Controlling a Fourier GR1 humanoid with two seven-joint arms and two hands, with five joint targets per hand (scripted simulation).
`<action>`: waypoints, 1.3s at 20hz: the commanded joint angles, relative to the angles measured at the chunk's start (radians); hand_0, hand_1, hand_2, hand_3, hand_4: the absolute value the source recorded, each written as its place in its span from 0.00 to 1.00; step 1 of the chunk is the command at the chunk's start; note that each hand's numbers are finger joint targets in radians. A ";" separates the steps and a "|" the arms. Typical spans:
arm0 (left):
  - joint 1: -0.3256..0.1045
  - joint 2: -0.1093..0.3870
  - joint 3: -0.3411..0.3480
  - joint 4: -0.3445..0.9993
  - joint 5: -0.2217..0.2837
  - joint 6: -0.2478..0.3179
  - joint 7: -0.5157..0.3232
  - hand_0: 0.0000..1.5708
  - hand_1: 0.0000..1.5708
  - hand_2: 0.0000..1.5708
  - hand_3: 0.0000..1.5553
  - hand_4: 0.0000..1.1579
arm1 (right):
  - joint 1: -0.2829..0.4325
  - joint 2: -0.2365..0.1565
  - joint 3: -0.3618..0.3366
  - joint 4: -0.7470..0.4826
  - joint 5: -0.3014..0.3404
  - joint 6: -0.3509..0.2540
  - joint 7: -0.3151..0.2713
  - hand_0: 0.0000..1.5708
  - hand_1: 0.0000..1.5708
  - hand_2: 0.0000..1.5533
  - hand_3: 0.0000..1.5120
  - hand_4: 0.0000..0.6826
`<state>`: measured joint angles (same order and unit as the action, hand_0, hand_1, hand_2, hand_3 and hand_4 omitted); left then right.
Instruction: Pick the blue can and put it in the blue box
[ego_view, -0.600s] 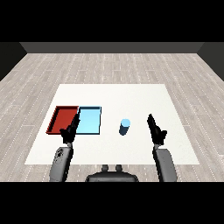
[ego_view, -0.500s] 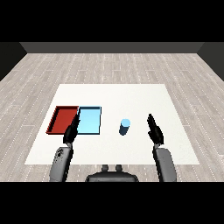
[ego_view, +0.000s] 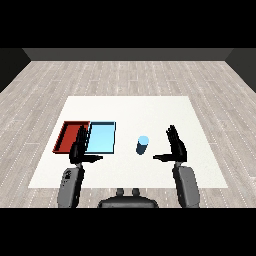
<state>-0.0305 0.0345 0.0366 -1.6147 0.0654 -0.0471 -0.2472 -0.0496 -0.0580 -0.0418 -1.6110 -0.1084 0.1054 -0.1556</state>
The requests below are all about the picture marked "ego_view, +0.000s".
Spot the red shallow open box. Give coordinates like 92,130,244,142
52,120,91,155

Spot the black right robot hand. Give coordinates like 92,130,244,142
152,124,188,164

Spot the small blue can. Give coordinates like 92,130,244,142
135,135,150,156

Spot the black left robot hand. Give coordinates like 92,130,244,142
68,124,104,165

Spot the light blue shallow open box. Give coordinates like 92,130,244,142
84,121,117,155

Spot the dark grey robot body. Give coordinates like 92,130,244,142
97,188,160,209

